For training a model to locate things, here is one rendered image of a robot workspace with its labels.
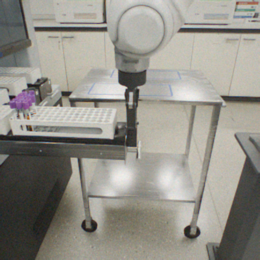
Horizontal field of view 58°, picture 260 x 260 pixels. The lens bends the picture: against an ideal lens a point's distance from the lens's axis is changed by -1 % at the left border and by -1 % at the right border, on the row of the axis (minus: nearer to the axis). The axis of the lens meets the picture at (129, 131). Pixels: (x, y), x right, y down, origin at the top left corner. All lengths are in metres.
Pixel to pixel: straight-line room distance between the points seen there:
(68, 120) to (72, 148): 0.08
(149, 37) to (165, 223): 1.27
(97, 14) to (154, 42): 2.59
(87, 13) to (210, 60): 1.50
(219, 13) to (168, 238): 2.36
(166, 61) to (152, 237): 2.11
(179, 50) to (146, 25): 2.60
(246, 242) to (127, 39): 0.94
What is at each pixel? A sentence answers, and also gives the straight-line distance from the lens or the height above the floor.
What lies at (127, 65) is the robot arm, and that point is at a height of 1.02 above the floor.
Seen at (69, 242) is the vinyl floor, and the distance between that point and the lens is 1.47.
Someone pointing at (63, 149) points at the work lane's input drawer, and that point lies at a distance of 0.71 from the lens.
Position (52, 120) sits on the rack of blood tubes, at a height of 0.86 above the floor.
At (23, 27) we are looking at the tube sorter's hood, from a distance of 1.26.
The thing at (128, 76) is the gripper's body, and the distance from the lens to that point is 0.61.
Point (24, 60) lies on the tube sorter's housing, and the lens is 1.33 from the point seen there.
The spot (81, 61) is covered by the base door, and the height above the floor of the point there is 0.47.
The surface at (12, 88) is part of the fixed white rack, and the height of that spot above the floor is 0.85.
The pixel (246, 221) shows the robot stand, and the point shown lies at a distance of 1.06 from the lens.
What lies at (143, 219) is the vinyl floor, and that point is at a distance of 1.52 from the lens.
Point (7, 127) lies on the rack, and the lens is 0.78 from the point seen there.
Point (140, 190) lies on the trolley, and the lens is 1.29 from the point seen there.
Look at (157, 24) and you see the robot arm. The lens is 0.38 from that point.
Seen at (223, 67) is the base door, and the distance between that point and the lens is 3.12.
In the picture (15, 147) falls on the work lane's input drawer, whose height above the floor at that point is 0.79.
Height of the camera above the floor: 1.17
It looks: 30 degrees down
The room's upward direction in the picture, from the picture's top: straight up
